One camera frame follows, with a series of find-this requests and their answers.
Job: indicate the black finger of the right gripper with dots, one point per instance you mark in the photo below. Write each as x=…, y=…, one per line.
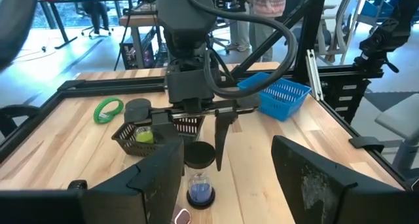
x=163, y=129
x=222, y=132

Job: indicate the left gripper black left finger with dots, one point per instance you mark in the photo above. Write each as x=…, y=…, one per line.
x=131, y=204

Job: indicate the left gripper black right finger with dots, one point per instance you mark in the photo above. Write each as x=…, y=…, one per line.
x=327, y=204

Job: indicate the green sand hourglass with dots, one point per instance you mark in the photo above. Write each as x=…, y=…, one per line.
x=137, y=109

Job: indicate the black plastic basket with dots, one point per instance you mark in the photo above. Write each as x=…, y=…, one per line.
x=131, y=145

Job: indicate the blue sand hourglass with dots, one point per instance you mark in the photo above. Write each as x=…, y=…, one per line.
x=199, y=188

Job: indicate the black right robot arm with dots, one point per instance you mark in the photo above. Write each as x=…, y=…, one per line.
x=183, y=17

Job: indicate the blue plastic basket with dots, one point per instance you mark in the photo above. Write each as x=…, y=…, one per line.
x=278, y=99

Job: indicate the black table clamp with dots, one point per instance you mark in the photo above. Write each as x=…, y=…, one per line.
x=19, y=108
x=363, y=141

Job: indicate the wooden work table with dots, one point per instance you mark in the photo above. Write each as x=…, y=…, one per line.
x=137, y=20

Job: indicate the person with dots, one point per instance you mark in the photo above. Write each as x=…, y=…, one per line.
x=262, y=27
x=95, y=14

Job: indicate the silver aluminium strut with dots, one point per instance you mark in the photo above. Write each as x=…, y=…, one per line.
x=313, y=76

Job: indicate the grey chair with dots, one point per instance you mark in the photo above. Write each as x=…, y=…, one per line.
x=399, y=119

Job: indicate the black control box white labels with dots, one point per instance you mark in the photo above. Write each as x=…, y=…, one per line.
x=360, y=96

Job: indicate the black table frame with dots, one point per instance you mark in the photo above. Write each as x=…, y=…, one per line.
x=307, y=27

